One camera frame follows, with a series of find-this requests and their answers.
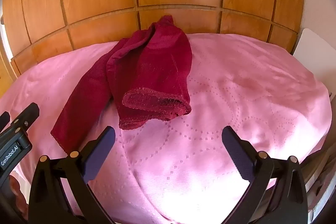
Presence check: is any person's left hand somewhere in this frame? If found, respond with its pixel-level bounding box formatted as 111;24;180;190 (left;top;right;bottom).
9;176;28;217

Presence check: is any pink bedspread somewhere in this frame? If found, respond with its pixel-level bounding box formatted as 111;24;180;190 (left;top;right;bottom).
0;33;332;224

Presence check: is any dark red cloth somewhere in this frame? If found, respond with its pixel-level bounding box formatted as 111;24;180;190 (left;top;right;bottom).
50;15;193;153

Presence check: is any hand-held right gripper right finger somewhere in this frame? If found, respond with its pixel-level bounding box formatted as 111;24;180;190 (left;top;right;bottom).
222;126;308;224

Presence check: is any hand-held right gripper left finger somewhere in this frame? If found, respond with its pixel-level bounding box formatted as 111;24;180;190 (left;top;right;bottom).
28;126;116;224

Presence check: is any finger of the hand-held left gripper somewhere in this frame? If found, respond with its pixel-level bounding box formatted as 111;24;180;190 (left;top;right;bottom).
10;102;40;133
0;111;11;131

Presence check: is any white board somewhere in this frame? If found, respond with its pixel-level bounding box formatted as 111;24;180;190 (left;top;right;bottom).
292;28;336;78

